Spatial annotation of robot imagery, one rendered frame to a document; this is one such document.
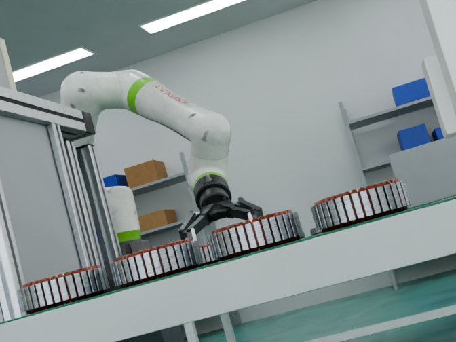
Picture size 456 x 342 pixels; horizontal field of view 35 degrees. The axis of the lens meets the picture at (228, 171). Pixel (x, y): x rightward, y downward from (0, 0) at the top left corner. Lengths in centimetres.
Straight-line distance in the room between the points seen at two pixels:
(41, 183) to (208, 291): 57
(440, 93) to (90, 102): 145
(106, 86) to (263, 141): 619
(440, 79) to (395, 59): 743
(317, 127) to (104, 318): 745
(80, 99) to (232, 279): 142
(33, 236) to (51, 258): 6
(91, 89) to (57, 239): 92
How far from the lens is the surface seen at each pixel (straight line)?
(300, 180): 816
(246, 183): 826
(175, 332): 238
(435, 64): 81
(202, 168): 188
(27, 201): 120
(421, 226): 72
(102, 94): 213
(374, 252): 72
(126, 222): 233
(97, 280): 91
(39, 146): 130
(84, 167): 150
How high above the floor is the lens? 75
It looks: 7 degrees up
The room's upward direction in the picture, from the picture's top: 15 degrees counter-clockwise
